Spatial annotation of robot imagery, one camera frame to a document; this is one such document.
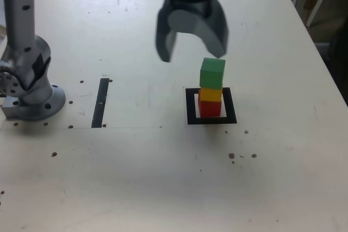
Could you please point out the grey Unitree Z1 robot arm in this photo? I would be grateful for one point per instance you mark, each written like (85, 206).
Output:
(24, 25)

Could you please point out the black tape square outline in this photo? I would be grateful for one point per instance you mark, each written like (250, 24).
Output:
(190, 107)

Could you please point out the green cube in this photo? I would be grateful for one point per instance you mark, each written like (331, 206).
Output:
(212, 75)

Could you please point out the black tape strip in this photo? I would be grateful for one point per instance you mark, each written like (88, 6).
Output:
(100, 101)

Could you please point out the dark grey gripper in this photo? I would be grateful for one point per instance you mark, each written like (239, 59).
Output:
(198, 7)

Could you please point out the yellow cube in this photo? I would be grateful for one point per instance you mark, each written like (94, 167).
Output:
(210, 94)

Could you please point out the red cube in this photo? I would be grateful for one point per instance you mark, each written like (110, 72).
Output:
(209, 109)

